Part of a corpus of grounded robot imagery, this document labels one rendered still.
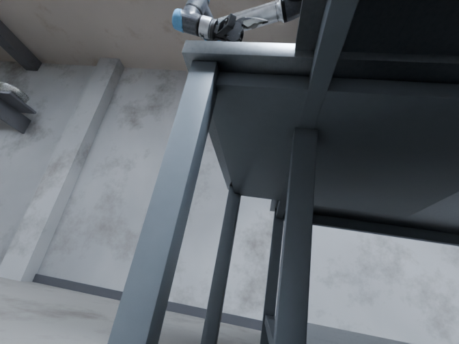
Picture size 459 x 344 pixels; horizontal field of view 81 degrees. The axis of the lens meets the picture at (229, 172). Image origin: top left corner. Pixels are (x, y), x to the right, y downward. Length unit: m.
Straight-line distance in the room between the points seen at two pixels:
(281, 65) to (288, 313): 0.52
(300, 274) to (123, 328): 0.35
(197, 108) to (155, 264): 0.31
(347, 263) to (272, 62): 2.50
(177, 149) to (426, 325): 2.88
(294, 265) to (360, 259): 2.37
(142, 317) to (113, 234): 2.82
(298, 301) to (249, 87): 0.47
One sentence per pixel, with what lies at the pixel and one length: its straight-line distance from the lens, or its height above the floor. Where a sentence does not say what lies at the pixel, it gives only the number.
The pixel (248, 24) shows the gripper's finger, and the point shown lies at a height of 1.22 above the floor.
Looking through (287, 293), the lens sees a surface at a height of 0.34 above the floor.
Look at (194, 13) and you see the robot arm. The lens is 1.17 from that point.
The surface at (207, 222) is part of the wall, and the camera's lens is 2.94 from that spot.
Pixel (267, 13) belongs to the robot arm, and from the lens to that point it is 1.23.
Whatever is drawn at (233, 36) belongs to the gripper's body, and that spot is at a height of 1.17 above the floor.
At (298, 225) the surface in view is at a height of 0.48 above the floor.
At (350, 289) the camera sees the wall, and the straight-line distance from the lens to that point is 2.93.
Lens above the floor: 0.33
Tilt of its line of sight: 22 degrees up
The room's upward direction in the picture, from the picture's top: 11 degrees clockwise
